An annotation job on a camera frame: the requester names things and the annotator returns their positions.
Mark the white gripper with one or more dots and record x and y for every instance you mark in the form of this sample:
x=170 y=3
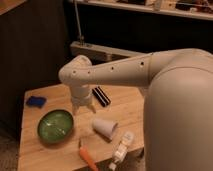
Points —
x=82 y=101

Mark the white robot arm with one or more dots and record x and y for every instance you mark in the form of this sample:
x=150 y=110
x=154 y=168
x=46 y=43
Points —
x=178 y=106

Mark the black striped box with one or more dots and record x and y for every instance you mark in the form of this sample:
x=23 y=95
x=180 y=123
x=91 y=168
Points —
x=101 y=96

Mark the white paper cup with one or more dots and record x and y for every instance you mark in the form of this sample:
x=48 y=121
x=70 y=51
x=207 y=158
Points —
x=104 y=127

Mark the green bowl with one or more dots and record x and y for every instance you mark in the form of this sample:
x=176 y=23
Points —
x=55 y=126

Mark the blue sponge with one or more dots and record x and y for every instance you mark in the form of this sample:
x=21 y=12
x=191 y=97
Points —
x=35 y=101

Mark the white spray bottle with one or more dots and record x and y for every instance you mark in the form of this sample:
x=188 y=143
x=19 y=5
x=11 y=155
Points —
x=121 y=150

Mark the metal pole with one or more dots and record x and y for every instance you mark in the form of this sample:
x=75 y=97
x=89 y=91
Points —
x=81 y=38

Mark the wall shelf with clutter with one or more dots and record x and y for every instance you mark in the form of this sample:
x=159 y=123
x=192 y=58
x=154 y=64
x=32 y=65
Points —
x=164 y=7

